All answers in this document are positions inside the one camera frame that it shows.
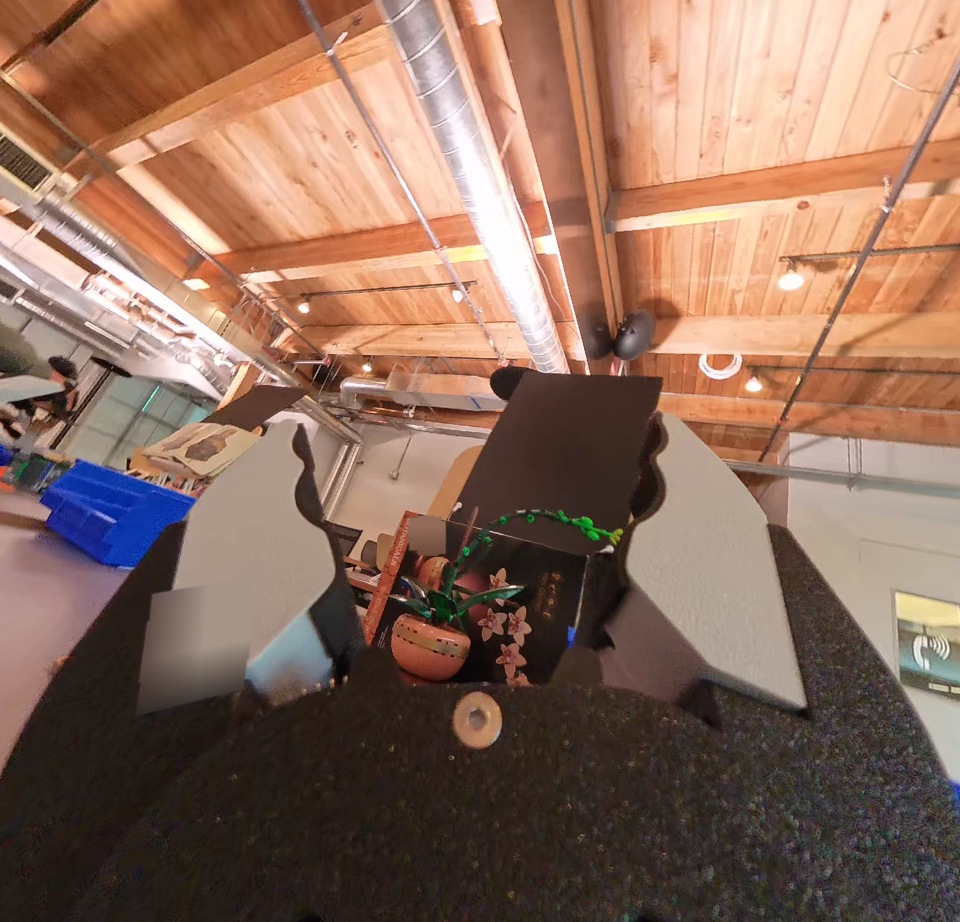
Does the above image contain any metal ceiling conduit pipe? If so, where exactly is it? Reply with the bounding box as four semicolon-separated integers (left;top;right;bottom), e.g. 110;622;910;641
756;60;960;464
279;0;505;362

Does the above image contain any silver spiral air duct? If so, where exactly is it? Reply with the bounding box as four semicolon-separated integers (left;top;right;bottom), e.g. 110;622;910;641
366;0;573;376

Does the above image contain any metal ventilation ductwork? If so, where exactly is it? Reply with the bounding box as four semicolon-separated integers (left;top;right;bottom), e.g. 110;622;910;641
0;180;256;398

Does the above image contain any dark cardboard flap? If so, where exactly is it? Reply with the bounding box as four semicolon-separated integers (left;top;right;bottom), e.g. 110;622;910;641
201;384;310;434

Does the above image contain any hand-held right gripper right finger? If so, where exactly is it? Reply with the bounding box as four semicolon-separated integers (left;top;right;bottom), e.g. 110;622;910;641
576;411;811;713

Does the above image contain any dark orchid print product box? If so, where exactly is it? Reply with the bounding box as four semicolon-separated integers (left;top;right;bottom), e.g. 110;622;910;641
363;369;666;687

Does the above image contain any pink brick flower pot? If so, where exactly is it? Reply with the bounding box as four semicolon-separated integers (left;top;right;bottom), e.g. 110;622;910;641
390;613;474;679

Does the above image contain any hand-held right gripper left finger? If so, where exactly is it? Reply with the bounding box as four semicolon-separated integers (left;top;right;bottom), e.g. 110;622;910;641
172;418;370;688

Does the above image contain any blue plastic bin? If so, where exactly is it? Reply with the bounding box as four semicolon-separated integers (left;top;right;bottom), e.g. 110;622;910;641
39;459;198;569

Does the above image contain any rectangular metal duct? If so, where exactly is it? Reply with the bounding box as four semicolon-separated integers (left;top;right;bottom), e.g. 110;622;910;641
339;371;502;415

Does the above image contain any printed cardboard sheet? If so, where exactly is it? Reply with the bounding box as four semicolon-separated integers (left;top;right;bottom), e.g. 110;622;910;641
131;421;265;482

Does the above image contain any ceiling air vent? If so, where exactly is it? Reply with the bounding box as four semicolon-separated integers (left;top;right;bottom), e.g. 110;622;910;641
0;133;55;192

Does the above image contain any green brick plant with stem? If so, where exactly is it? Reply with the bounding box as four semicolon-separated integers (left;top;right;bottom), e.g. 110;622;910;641
397;506;625;638

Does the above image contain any wall sign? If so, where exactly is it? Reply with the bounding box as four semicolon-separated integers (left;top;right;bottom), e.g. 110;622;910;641
891;588;960;697

